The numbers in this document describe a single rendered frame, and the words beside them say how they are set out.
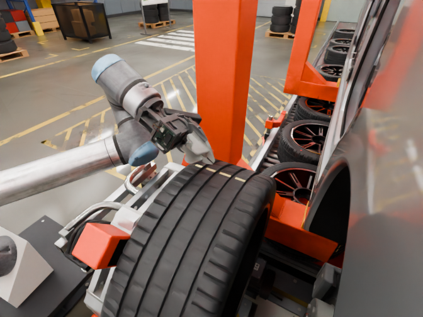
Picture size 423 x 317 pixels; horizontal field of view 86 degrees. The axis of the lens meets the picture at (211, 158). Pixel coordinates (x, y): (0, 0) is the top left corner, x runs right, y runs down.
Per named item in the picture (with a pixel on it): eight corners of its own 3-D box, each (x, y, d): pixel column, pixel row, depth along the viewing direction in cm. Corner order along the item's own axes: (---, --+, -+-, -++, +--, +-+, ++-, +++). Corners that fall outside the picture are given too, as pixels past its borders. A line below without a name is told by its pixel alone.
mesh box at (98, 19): (90, 44, 685) (78, 5, 624) (63, 39, 732) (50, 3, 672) (112, 38, 745) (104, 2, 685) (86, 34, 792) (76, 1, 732)
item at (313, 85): (347, 104, 240) (360, 71, 218) (296, 95, 259) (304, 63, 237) (347, 99, 251) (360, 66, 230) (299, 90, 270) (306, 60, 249)
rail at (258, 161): (230, 241, 154) (232, 221, 140) (218, 235, 157) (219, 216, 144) (300, 102, 325) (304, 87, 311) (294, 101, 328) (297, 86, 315)
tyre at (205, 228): (247, 294, 107) (160, 509, 47) (203, 270, 115) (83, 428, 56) (287, 161, 90) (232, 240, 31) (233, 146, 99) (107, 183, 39)
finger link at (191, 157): (198, 178, 54) (170, 153, 55) (209, 168, 59) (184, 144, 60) (204, 170, 53) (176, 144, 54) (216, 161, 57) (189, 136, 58)
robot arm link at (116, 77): (121, 70, 66) (114, 42, 56) (152, 98, 64) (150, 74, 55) (94, 87, 62) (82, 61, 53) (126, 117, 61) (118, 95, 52)
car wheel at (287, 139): (272, 138, 236) (276, 117, 221) (337, 140, 231) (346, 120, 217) (282, 182, 184) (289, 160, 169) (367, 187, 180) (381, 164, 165)
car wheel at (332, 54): (344, 56, 478) (348, 44, 463) (367, 65, 428) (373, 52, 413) (316, 58, 466) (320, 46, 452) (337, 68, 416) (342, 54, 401)
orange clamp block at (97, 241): (123, 266, 52) (95, 271, 44) (99, 251, 55) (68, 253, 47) (137, 236, 54) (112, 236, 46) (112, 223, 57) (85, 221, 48)
